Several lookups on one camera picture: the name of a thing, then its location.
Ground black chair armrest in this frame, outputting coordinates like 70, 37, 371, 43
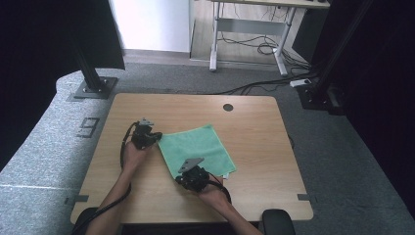
261, 209, 297, 235
70, 207, 100, 235

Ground white panel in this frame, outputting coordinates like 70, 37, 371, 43
109, 0, 196, 54

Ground green cloth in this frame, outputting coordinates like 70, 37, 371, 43
157, 122, 238, 180

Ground coiled black floor cables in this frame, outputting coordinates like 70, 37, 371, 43
216, 30, 311, 71

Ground black box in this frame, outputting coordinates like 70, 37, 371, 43
291, 7, 328, 64

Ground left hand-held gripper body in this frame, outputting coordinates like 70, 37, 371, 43
130, 117, 159, 151

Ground long black floor cable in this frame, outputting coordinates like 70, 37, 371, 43
211, 71, 320, 97

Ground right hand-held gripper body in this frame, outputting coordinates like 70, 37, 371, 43
177, 157, 210, 194

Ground white desk frame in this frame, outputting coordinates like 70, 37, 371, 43
208, 0, 331, 77

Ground person's left hand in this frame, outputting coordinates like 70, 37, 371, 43
121, 140, 154, 176

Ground white power strip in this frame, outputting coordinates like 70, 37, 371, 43
289, 77, 313, 88

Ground person's right hand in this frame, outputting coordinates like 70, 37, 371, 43
196, 175, 232, 211

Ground dark curtain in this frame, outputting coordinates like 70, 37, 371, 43
0, 0, 127, 171
309, 0, 415, 220

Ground black metal stand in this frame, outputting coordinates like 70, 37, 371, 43
296, 0, 375, 116
69, 38, 119, 101

